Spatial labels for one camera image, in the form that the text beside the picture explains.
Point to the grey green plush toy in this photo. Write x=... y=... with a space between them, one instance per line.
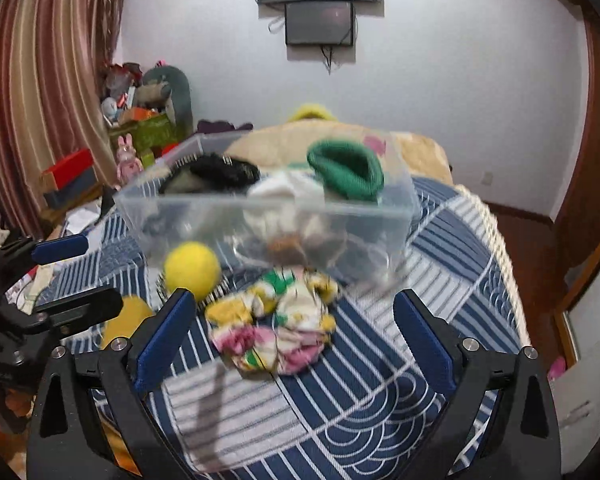
x=167 y=87

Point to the striped red gold curtain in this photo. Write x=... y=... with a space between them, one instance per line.
x=53 y=54

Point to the blue white patterned tablecloth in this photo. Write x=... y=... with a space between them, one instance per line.
x=361 y=409

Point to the green knitted cloth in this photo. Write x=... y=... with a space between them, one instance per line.
x=347 y=168

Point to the small black wall monitor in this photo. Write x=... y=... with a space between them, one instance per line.
x=319 y=24

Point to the dark purple garment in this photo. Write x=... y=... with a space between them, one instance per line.
x=205 y=126

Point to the yellow sponge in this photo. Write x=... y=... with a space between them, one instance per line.
x=134 y=312

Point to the yellow felt ball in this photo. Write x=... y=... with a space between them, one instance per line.
x=192 y=266

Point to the white wall socket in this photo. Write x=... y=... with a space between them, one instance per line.
x=487 y=178

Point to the green storage box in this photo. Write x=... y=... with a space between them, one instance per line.
x=154 y=132

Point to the brown wooden door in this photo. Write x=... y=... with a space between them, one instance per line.
x=578 y=222

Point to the clear plastic storage bin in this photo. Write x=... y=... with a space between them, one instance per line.
x=348 y=239

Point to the white drawstring pouch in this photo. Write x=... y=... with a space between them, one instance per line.
x=279 y=193

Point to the red gift box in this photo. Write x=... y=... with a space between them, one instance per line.
x=66 y=170

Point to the yellow chair back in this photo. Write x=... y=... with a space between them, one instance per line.
x=312 y=111

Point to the floral fabric scrunchie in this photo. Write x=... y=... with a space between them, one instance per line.
x=279 y=325

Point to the white sliding wardrobe door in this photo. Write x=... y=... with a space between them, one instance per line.
x=577 y=391

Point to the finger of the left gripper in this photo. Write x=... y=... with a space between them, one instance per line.
x=55 y=249
x=70 y=315

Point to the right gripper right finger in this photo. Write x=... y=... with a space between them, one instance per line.
x=521 y=440

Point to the black white striped scrunchie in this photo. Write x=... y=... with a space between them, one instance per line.
x=209 y=173

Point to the pink rabbit doll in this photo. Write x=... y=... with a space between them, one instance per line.
x=128 y=164

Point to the beige fleece blanket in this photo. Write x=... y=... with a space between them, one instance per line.
x=287 y=145

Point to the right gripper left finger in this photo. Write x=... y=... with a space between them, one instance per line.
x=66 y=439

